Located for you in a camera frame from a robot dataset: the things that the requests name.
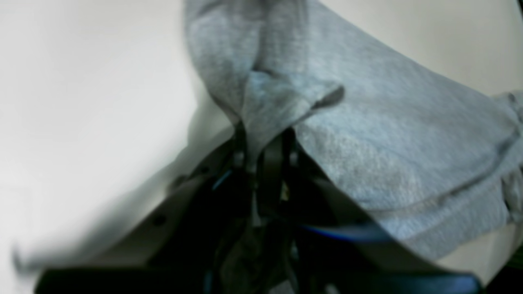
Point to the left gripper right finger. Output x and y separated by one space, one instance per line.
333 246

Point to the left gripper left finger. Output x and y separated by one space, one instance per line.
112 252

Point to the grey T-shirt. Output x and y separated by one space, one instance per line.
435 162

